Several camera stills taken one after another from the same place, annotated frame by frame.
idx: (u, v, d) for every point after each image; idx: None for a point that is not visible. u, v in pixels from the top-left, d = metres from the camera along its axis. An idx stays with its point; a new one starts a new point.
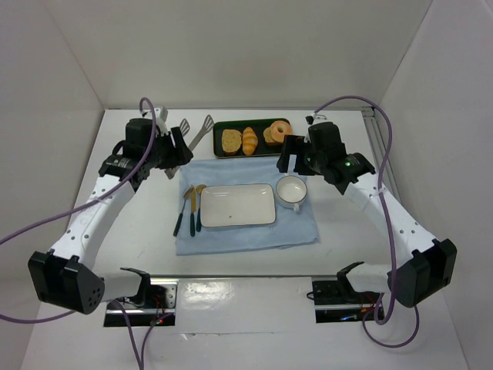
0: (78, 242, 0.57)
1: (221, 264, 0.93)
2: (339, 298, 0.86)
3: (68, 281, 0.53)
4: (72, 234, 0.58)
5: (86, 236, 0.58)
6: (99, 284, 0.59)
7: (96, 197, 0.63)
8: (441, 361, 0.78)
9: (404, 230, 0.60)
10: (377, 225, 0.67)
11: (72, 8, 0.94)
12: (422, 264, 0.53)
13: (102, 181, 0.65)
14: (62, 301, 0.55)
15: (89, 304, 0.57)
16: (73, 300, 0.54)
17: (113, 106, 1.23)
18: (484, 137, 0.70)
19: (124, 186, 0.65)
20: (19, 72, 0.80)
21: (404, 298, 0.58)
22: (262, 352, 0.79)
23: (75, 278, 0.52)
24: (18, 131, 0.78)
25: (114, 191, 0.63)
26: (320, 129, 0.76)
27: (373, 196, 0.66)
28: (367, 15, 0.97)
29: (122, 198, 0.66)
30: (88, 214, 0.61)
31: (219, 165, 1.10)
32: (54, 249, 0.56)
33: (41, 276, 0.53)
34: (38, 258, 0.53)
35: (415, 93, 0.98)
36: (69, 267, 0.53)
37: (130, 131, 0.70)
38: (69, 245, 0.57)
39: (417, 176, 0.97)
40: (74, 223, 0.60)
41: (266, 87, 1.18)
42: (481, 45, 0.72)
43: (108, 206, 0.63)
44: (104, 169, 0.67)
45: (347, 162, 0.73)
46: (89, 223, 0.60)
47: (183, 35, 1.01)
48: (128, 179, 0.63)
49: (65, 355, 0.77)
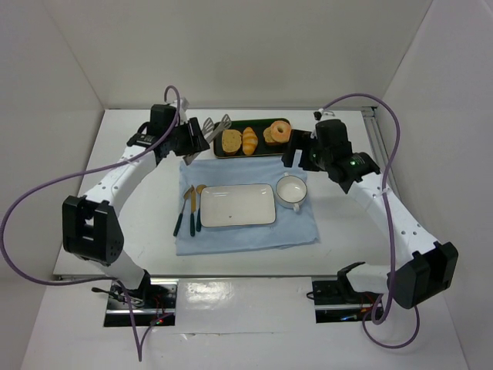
0: (108, 191, 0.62)
1: (221, 264, 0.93)
2: (339, 298, 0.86)
3: (97, 222, 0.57)
4: (102, 185, 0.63)
5: (115, 186, 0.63)
6: (120, 237, 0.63)
7: (126, 159, 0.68)
8: (441, 361, 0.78)
9: (405, 231, 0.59)
10: (378, 224, 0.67)
11: (72, 8, 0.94)
12: (422, 266, 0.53)
13: (129, 148, 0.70)
14: (86, 248, 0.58)
15: (111, 254, 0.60)
16: (97, 245, 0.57)
17: (113, 106, 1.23)
18: (484, 138, 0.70)
19: (149, 156, 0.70)
20: (18, 73, 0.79)
21: (403, 300, 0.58)
22: (262, 353, 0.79)
23: (107, 218, 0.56)
24: (18, 132, 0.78)
25: (142, 156, 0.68)
26: (327, 126, 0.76)
27: (377, 196, 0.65)
28: (367, 15, 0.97)
29: (145, 166, 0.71)
30: (117, 172, 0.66)
31: (220, 165, 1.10)
32: (86, 196, 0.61)
33: (73, 216, 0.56)
34: (72, 200, 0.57)
35: (415, 93, 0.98)
36: (102, 209, 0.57)
37: (155, 111, 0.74)
38: (100, 193, 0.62)
39: (417, 176, 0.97)
40: (105, 176, 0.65)
41: (266, 87, 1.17)
42: (481, 45, 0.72)
43: (135, 169, 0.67)
44: (132, 139, 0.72)
45: (353, 161, 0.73)
46: (119, 177, 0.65)
47: (182, 35, 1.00)
48: (154, 146, 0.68)
49: (65, 355, 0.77)
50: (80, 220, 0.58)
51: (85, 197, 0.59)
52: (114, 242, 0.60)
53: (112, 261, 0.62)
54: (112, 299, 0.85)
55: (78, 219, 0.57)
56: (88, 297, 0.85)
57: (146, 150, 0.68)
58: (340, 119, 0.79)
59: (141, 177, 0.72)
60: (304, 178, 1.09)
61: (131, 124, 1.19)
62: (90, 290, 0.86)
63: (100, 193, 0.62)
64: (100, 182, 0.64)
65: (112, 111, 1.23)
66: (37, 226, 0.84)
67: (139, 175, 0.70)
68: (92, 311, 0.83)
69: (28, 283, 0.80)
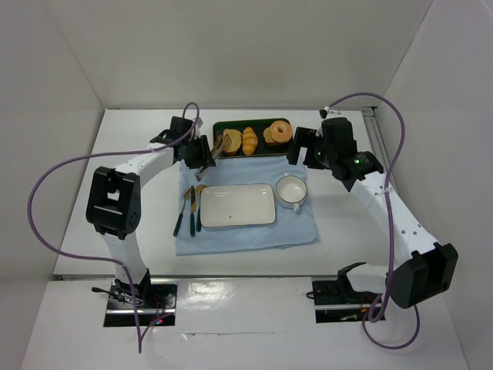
0: (135, 168, 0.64)
1: (222, 264, 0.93)
2: (339, 297, 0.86)
3: (123, 190, 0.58)
4: (129, 163, 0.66)
5: (142, 166, 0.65)
6: (139, 212, 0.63)
7: (151, 149, 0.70)
8: (441, 361, 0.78)
9: (405, 231, 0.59)
10: (379, 223, 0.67)
11: (72, 8, 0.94)
12: (420, 265, 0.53)
13: (152, 143, 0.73)
14: (109, 216, 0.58)
15: (129, 226, 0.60)
16: (118, 215, 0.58)
17: (113, 106, 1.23)
18: (484, 139, 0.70)
19: (169, 150, 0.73)
20: (18, 73, 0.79)
21: (401, 299, 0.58)
22: (262, 353, 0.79)
23: (132, 187, 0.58)
24: (18, 131, 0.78)
25: (163, 149, 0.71)
26: (333, 125, 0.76)
27: (378, 195, 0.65)
28: (367, 15, 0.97)
29: (164, 160, 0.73)
30: (142, 156, 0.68)
31: (219, 165, 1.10)
32: (115, 168, 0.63)
33: (100, 184, 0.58)
34: (102, 170, 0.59)
35: (415, 93, 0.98)
36: (128, 179, 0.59)
37: (175, 118, 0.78)
38: (127, 169, 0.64)
39: (417, 176, 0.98)
40: (133, 156, 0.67)
41: (266, 87, 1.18)
42: (482, 45, 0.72)
43: (157, 158, 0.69)
44: (154, 138, 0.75)
45: (357, 159, 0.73)
46: (144, 160, 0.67)
47: (183, 35, 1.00)
48: (178, 140, 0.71)
49: (64, 354, 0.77)
50: (106, 189, 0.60)
51: (115, 169, 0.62)
52: (133, 213, 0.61)
53: (128, 233, 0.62)
54: (112, 299, 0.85)
55: (105, 187, 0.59)
56: (89, 297, 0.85)
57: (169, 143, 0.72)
58: (345, 117, 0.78)
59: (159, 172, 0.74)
60: (304, 177, 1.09)
61: (131, 124, 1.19)
62: (90, 290, 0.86)
63: (127, 169, 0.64)
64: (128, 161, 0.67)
65: (112, 111, 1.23)
66: (38, 224, 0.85)
67: (159, 166, 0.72)
68: (92, 311, 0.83)
69: (28, 282, 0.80)
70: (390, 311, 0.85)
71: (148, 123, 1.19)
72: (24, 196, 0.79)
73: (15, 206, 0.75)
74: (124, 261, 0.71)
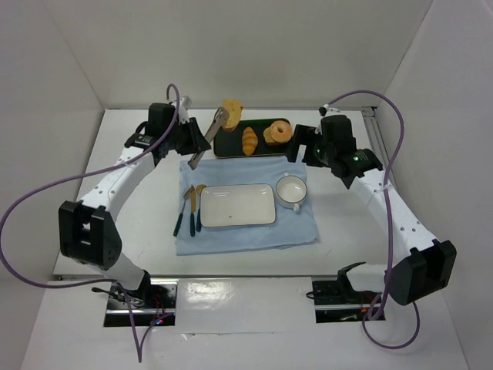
0: (105, 196, 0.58)
1: (222, 264, 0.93)
2: (339, 297, 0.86)
3: (93, 228, 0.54)
4: (99, 189, 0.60)
5: (113, 191, 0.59)
6: (119, 241, 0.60)
7: (123, 162, 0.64)
8: (441, 361, 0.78)
9: (404, 228, 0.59)
10: (378, 221, 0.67)
11: (72, 8, 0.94)
12: (419, 262, 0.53)
13: (128, 150, 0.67)
14: (83, 253, 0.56)
15: (108, 259, 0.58)
16: (94, 252, 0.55)
17: (112, 106, 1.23)
18: (484, 138, 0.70)
19: (148, 157, 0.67)
20: (19, 73, 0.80)
21: (399, 297, 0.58)
22: (262, 353, 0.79)
23: (102, 223, 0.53)
24: (18, 131, 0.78)
25: (139, 159, 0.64)
26: (333, 122, 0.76)
27: (377, 192, 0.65)
28: (367, 15, 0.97)
29: (144, 168, 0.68)
30: (115, 174, 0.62)
31: (220, 166, 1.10)
32: (83, 200, 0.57)
33: (68, 222, 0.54)
34: (68, 205, 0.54)
35: (414, 93, 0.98)
36: (98, 215, 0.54)
37: (154, 109, 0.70)
38: (96, 198, 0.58)
39: (417, 176, 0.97)
40: (102, 180, 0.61)
41: (266, 87, 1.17)
42: (482, 44, 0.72)
43: (132, 172, 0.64)
44: (129, 140, 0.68)
45: (356, 156, 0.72)
46: (115, 181, 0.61)
47: (182, 35, 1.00)
48: (152, 149, 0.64)
49: (64, 354, 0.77)
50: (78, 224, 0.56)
51: (82, 203, 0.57)
52: (111, 246, 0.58)
53: (108, 267, 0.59)
54: (112, 299, 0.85)
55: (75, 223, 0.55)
56: (88, 297, 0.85)
57: (143, 153, 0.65)
58: (346, 116, 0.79)
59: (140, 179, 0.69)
60: (304, 177, 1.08)
61: (131, 124, 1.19)
62: (90, 290, 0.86)
63: (97, 199, 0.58)
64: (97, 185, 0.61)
65: (112, 111, 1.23)
66: (38, 224, 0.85)
67: (138, 176, 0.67)
68: (92, 311, 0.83)
69: (28, 282, 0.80)
70: (390, 311, 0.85)
71: None
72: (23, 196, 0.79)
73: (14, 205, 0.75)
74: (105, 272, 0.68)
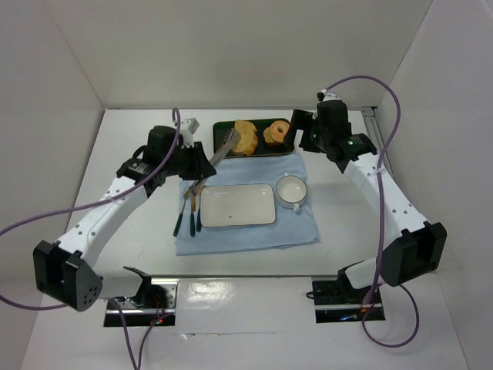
0: (84, 238, 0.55)
1: (223, 265, 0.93)
2: (340, 297, 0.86)
3: (67, 275, 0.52)
4: (79, 229, 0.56)
5: (92, 233, 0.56)
6: (98, 283, 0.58)
7: (109, 197, 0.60)
8: (440, 361, 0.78)
9: (396, 210, 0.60)
10: (371, 204, 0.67)
11: (72, 8, 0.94)
12: (410, 243, 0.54)
13: (118, 182, 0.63)
14: (60, 293, 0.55)
15: (83, 302, 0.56)
16: (68, 295, 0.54)
17: (112, 106, 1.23)
18: (484, 138, 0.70)
19: (139, 190, 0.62)
20: (19, 73, 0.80)
21: (389, 277, 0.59)
22: (262, 353, 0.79)
23: (75, 272, 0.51)
24: (18, 131, 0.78)
25: (128, 194, 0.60)
26: (328, 106, 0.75)
27: (371, 175, 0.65)
28: (367, 15, 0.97)
29: (134, 202, 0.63)
30: (98, 211, 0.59)
31: (220, 165, 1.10)
32: (61, 240, 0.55)
33: (44, 264, 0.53)
34: (45, 247, 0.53)
35: (414, 93, 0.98)
36: (72, 261, 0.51)
37: (153, 135, 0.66)
38: (75, 239, 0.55)
39: (417, 176, 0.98)
40: (85, 217, 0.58)
41: (266, 87, 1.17)
42: (482, 44, 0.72)
43: (119, 208, 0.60)
44: (122, 169, 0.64)
45: (350, 141, 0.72)
46: (98, 220, 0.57)
47: (183, 35, 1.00)
48: (142, 183, 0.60)
49: (64, 354, 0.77)
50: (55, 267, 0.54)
51: (58, 243, 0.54)
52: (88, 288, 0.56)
53: (85, 308, 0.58)
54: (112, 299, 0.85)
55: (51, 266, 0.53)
56: None
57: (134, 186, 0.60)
58: (341, 100, 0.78)
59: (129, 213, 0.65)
60: (304, 178, 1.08)
61: (130, 124, 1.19)
62: None
63: (75, 240, 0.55)
64: (78, 222, 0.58)
65: (112, 111, 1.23)
66: (38, 223, 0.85)
67: (125, 211, 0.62)
68: (92, 311, 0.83)
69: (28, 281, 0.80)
70: (390, 310, 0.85)
71: (148, 123, 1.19)
72: (23, 196, 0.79)
73: (14, 206, 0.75)
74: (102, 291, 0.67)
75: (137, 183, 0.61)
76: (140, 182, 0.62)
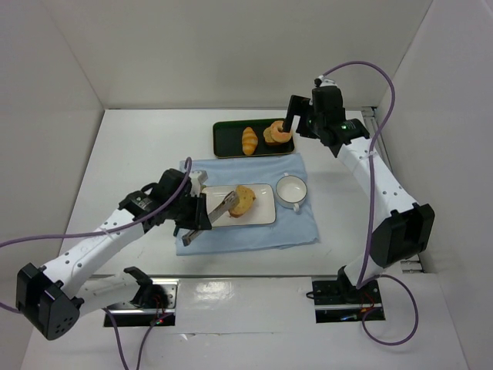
0: (68, 268, 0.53)
1: (223, 265, 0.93)
2: (339, 297, 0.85)
3: (43, 305, 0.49)
4: (67, 258, 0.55)
5: (79, 264, 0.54)
6: (76, 314, 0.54)
7: (105, 230, 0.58)
8: (440, 361, 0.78)
9: (386, 192, 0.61)
10: (362, 187, 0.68)
11: (71, 8, 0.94)
12: (398, 223, 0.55)
13: (118, 213, 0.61)
14: (34, 318, 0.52)
15: (55, 331, 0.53)
16: (41, 324, 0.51)
17: (112, 106, 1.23)
18: (484, 139, 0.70)
19: (137, 226, 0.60)
20: (19, 75, 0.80)
21: (378, 257, 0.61)
22: (262, 354, 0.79)
23: (51, 304, 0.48)
24: (18, 132, 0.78)
25: (125, 229, 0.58)
26: (323, 91, 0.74)
27: (363, 159, 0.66)
28: (367, 15, 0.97)
29: (129, 237, 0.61)
30: (92, 243, 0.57)
31: (219, 165, 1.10)
32: (46, 266, 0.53)
33: (21, 288, 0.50)
34: (29, 269, 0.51)
35: (415, 93, 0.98)
36: (50, 292, 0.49)
37: (166, 174, 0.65)
38: (61, 267, 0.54)
39: (417, 177, 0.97)
40: (76, 247, 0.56)
41: (266, 87, 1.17)
42: (483, 45, 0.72)
43: (112, 241, 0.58)
44: (125, 201, 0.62)
45: (344, 126, 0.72)
46: (88, 252, 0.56)
47: (183, 35, 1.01)
48: (141, 220, 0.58)
49: (63, 354, 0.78)
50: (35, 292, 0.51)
51: (42, 269, 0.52)
52: (63, 319, 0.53)
53: (57, 337, 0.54)
54: None
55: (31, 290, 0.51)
56: None
57: (132, 222, 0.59)
58: (336, 85, 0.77)
59: (122, 247, 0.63)
60: (304, 178, 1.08)
61: (131, 124, 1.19)
62: None
63: (60, 269, 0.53)
64: (69, 250, 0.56)
65: (112, 111, 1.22)
66: (38, 224, 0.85)
67: (119, 245, 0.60)
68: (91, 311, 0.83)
69: None
70: (390, 311, 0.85)
71: (148, 123, 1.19)
72: (23, 197, 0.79)
73: (14, 206, 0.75)
74: (104, 304, 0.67)
75: (135, 220, 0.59)
76: (139, 219, 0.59)
